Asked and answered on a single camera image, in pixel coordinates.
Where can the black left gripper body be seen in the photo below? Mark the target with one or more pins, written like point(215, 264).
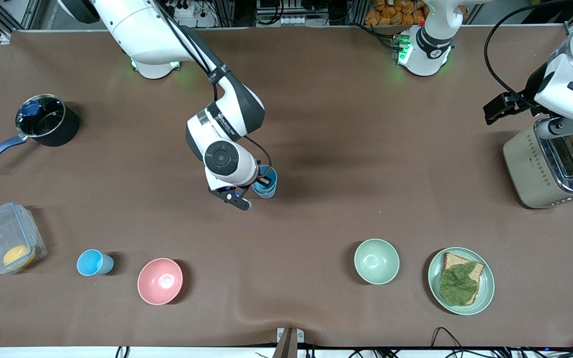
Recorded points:
point(529, 93)

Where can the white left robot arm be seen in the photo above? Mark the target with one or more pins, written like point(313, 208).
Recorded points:
point(433, 44)

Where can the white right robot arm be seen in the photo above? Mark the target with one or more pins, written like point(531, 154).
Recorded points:
point(227, 119)

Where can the beige and chrome toaster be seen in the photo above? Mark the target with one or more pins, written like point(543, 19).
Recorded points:
point(530, 169)

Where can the pale green bowl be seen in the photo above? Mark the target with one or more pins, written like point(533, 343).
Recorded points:
point(376, 261)

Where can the pile of orange packets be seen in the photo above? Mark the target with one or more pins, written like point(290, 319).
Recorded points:
point(391, 11)

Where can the pink bowl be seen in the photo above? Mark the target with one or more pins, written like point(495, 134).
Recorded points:
point(159, 281)

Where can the green lettuce leaf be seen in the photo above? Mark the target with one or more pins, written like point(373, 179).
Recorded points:
point(458, 283)

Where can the pale green plate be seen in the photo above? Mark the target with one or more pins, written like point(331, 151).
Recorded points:
point(485, 293)

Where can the white power strip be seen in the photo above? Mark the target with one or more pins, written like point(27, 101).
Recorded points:
point(184, 10)

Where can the glass pot lid blue knob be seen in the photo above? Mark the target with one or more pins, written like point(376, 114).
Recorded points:
point(43, 117)

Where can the yellow round food item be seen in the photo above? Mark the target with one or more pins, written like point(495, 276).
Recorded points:
point(18, 256)

